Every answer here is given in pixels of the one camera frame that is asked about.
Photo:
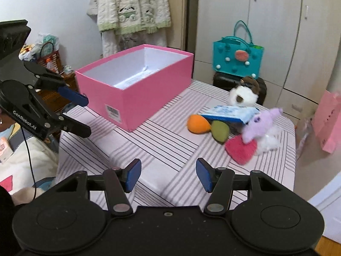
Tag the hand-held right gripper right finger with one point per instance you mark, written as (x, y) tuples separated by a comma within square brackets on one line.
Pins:
[(203, 176)]

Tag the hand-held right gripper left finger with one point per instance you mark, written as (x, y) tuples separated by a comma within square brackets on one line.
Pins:
[(133, 174)]

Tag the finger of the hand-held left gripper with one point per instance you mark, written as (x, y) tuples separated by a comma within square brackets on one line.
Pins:
[(73, 96), (77, 130)]

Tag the red heart plush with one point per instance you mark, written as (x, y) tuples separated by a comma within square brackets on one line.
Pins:
[(239, 150)]

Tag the green plush toy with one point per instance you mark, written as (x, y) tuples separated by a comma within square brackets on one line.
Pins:
[(219, 132)]

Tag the blue wet wipes pack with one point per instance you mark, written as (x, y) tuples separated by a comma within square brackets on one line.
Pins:
[(226, 112)]

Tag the pink cardboard box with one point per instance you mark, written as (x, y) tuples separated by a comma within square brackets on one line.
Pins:
[(143, 96)]

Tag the purple plush toy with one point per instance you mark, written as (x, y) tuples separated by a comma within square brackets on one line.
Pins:
[(255, 128)]

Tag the white mesh bath pouf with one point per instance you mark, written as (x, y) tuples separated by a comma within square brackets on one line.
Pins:
[(269, 142)]

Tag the white and brown plush toy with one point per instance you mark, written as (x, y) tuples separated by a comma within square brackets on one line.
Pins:
[(246, 96)]

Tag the wooden cabinet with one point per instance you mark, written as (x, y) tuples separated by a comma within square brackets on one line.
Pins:
[(53, 98)]

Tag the striped pink table cover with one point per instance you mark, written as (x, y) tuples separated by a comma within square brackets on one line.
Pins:
[(165, 144)]

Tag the printed white cloth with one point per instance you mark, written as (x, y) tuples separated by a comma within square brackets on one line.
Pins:
[(40, 154)]

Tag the white plastic bag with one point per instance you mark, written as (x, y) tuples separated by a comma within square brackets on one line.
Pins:
[(49, 38)]

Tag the cream fleece pants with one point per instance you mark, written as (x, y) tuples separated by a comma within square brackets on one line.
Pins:
[(112, 42)]

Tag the black hard suitcase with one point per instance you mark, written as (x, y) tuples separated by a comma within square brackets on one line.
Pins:
[(221, 81)]

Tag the clear plastic bag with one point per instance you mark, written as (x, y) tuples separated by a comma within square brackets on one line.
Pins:
[(303, 138)]

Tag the cream fleece jacket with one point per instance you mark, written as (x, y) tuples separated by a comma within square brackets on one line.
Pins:
[(133, 0)]

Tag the teal felt tote bag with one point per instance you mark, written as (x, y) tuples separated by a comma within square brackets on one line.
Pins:
[(229, 64)]

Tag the pink shopping bag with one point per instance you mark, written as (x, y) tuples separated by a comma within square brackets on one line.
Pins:
[(327, 122)]

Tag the beige wardrobe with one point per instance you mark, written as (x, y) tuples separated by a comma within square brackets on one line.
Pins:
[(266, 32)]

